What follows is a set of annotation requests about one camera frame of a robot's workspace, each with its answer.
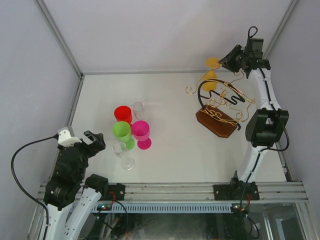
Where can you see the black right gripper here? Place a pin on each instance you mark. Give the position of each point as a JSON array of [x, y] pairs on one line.
[[227, 62]]

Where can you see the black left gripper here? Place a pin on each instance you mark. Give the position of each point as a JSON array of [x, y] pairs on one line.
[[97, 144]]

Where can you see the yellow wine glass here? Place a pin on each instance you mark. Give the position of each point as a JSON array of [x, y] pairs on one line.
[[213, 64]]

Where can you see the green wine glass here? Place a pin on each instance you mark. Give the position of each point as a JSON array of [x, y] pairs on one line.
[[122, 131]]

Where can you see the clear wine glass back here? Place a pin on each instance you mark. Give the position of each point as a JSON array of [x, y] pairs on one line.
[[120, 150]]

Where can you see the clear wine glass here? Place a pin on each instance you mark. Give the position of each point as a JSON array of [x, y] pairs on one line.
[[120, 150], [138, 110]]

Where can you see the red wine glass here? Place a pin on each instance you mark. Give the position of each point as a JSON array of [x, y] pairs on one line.
[[123, 113]]

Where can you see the pink wine glass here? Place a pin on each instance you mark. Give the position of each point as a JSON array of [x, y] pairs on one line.
[[141, 131]]

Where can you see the clear wine glass front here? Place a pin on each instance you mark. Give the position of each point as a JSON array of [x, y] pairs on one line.
[[138, 110]]

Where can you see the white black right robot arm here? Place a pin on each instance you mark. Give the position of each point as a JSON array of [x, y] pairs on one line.
[[265, 127]]

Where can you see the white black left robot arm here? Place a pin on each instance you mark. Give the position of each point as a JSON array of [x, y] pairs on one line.
[[69, 195]]

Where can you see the brown wooden rack base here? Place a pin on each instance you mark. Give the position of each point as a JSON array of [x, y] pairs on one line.
[[221, 129]]

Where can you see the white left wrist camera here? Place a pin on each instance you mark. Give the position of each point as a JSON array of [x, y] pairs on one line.
[[66, 137]]

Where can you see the gold wire glass rack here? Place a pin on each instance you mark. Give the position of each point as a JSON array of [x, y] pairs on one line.
[[226, 95]]

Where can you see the blue slotted cable duct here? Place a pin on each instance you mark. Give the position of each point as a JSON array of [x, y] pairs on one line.
[[163, 208]]

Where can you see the aluminium mounting rail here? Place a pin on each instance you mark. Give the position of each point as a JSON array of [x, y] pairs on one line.
[[269, 192]]

